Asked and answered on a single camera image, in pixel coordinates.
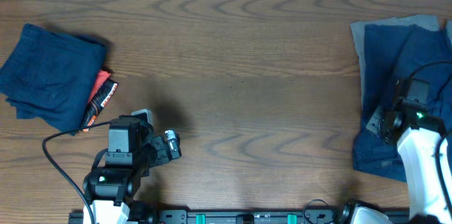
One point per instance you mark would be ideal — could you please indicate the grey button shorts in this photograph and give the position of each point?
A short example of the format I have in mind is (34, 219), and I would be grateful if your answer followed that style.
(427, 22)

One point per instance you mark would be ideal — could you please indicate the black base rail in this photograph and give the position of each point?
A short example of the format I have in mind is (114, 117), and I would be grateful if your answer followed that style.
(236, 217)

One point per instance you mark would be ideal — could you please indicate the folded navy blue garment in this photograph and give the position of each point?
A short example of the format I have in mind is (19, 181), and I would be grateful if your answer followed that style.
(51, 76)

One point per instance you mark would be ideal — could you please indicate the dark blue denim shorts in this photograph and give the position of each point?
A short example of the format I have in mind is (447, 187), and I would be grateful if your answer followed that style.
(392, 52)

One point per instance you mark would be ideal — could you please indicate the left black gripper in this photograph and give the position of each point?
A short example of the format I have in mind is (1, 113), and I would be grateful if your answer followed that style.
(164, 155)

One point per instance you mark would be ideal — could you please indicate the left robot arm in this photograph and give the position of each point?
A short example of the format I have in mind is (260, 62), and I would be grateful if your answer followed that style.
(116, 174)

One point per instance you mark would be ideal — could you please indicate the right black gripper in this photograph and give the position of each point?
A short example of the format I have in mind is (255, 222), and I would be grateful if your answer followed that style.
(373, 125)

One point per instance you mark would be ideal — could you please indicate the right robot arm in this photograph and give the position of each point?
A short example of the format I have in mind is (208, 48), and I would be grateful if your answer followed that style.
(404, 141)

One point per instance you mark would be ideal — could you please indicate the folded red black garment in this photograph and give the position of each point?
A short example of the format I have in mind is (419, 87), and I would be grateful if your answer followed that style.
(103, 90)

